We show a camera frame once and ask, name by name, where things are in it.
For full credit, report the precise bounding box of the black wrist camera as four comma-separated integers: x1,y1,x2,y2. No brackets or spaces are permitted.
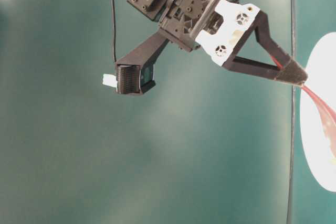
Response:
102,32,169,95

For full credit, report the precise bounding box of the thin grey vertical cable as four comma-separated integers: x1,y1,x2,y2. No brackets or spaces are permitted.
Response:
286,0,297,224

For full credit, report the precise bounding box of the red plastic spoon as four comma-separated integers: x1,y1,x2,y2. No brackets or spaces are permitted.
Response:
271,56,335,158

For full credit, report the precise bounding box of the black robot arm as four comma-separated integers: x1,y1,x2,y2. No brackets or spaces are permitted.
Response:
119,0,308,86

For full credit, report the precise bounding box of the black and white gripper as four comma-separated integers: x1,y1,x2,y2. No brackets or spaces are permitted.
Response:
159,0,308,86

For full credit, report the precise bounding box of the black camera cable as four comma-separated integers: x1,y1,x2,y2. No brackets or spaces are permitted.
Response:
102,0,118,63

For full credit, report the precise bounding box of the white bowl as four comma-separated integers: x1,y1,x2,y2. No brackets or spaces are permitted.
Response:
300,32,335,192

